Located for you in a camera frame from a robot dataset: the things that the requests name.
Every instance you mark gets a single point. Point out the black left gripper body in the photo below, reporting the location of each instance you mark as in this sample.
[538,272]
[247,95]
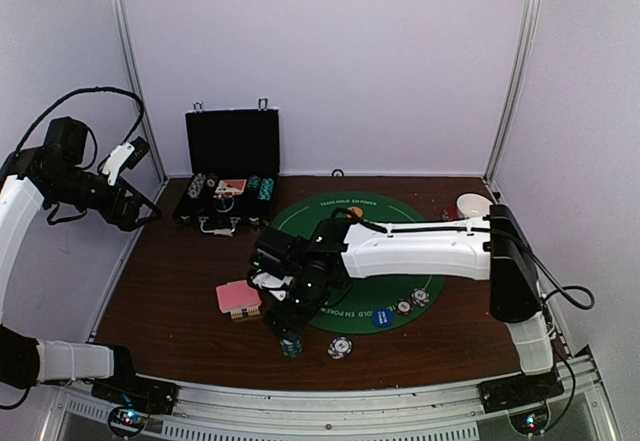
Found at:
[108,207]

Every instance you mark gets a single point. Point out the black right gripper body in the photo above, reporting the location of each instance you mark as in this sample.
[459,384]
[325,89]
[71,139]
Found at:
[309,299]

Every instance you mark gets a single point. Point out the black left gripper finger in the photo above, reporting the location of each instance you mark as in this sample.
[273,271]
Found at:
[142,210]
[132,225]

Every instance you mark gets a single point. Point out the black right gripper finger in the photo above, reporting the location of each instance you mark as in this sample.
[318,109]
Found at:
[296,324]
[278,321]

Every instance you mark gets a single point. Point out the green blue chip stack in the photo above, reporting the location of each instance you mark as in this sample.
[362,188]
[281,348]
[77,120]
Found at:
[291,348]

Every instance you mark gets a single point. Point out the blue tan chip stack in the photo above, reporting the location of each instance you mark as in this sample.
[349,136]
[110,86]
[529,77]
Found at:
[340,347]

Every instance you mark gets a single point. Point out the red-backed card deck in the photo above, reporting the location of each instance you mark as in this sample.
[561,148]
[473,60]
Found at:
[237,296]

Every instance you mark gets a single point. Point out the orange big blind button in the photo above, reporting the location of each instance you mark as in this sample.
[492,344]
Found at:
[355,212]

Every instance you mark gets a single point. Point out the blue small blind button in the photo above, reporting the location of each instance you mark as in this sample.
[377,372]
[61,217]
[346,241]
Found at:
[382,318]

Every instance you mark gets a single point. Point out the black orange chips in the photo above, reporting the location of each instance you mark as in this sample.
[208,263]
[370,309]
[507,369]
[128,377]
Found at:
[404,307]

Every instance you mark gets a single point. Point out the blue tan chips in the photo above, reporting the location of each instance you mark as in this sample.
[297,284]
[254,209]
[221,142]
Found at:
[420,297]

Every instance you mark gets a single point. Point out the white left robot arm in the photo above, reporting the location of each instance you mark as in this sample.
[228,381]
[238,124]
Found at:
[44,178]

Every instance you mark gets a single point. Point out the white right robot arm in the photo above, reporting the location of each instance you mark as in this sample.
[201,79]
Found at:
[488,248]

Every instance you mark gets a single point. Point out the gold card deck box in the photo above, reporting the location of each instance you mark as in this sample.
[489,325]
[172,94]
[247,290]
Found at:
[245,314]

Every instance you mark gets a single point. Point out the blue tan chip row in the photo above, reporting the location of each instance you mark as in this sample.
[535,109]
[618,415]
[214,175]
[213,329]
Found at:
[196,186]

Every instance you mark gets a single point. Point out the green round poker mat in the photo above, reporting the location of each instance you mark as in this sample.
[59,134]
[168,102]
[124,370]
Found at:
[375,304]

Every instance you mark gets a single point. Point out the black orange chip row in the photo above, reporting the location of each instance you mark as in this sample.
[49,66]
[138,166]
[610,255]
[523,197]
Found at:
[211,181]

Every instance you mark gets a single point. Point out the clear acrylic dealer button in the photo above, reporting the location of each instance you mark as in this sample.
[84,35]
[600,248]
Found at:
[223,204]

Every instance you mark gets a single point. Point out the boxed card deck in case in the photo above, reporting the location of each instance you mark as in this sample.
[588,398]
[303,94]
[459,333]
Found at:
[230,187]

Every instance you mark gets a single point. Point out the black poker set case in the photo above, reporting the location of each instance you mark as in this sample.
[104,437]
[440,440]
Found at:
[233,143]

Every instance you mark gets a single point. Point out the dark green chip row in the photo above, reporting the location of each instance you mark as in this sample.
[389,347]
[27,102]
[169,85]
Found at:
[253,182]

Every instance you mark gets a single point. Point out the teal chip row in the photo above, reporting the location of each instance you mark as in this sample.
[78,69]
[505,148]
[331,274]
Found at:
[266,189]

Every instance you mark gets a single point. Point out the red patterned saucer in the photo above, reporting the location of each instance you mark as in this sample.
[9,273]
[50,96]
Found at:
[450,213]

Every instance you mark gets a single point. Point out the white patterned teacup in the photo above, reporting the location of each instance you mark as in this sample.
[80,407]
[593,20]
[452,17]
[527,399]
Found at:
[470,205]

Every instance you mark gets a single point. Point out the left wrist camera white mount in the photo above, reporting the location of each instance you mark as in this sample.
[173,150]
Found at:
[124,156]

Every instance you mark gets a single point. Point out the aluminium front rail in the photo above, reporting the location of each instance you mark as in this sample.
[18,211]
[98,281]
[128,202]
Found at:
[454,411]

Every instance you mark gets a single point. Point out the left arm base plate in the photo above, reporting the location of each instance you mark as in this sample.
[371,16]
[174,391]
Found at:
[143,394]

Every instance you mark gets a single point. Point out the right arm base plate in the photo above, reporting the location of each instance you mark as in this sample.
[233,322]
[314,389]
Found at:
[517,391]

